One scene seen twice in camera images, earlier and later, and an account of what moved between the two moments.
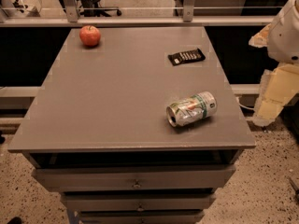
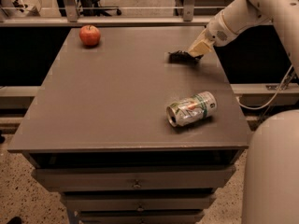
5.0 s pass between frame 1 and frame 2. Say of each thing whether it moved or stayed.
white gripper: moved
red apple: stayed
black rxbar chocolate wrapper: moved
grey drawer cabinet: stayed
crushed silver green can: stayed
